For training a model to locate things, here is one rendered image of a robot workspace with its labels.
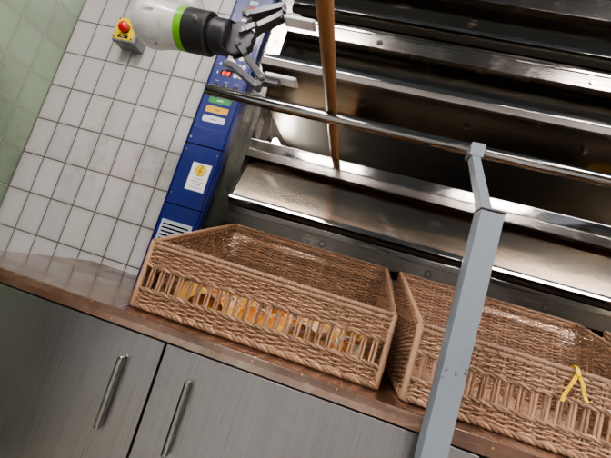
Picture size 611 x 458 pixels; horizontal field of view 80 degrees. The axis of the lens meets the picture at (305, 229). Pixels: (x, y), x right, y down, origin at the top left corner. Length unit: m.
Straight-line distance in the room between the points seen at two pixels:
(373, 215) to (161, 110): 0.91
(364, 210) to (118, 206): 0.92
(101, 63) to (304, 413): 1.55
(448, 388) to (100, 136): 1.48
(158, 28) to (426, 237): 0.95
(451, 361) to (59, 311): 0.77
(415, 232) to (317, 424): 0.74
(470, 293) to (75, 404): 0.77
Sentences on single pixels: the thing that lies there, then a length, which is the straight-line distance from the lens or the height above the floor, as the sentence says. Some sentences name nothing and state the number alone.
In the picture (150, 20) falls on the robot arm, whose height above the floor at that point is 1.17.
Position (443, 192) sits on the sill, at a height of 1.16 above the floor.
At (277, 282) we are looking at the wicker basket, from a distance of 0.77.
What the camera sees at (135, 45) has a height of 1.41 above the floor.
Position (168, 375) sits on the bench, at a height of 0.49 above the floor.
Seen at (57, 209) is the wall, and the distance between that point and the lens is 1.70.
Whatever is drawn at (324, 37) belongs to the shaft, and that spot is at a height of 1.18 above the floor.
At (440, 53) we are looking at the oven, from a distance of 1.54.
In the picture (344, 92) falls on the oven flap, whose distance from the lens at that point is 1.33.
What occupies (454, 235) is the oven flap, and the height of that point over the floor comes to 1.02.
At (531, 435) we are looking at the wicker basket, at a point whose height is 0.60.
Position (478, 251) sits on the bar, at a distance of 0.69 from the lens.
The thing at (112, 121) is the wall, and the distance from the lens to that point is 1.69.
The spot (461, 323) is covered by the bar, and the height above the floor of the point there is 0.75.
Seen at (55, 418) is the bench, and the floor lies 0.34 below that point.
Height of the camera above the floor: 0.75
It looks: 7 degrees up
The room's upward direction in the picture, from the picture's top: 17 degrees clockwise
